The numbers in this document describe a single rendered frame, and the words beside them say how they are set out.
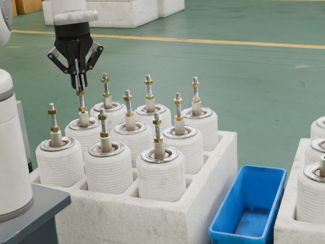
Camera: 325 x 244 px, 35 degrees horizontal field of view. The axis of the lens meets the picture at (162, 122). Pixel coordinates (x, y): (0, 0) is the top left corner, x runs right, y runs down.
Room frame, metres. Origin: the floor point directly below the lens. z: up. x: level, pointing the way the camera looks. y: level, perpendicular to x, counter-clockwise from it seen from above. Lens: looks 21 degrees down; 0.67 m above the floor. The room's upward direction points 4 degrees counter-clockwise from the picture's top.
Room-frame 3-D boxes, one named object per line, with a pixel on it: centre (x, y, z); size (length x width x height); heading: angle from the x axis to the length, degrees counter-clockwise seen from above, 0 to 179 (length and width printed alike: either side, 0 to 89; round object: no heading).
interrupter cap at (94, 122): (1.11, 0.18, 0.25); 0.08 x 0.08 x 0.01
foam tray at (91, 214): (1.07, 0.07, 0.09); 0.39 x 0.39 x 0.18; 67
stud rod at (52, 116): (1.00, 0.23, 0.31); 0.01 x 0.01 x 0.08
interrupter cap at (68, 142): (1.00, 0.23, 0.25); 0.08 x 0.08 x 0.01
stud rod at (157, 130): (0.91, 0.01, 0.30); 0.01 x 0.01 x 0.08
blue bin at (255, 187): (0.95, -0.18, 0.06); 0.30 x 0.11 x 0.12; 157
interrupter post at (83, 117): (1.11, 0.18, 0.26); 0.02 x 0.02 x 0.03
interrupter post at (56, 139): (1.00, 0.23, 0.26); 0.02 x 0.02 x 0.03
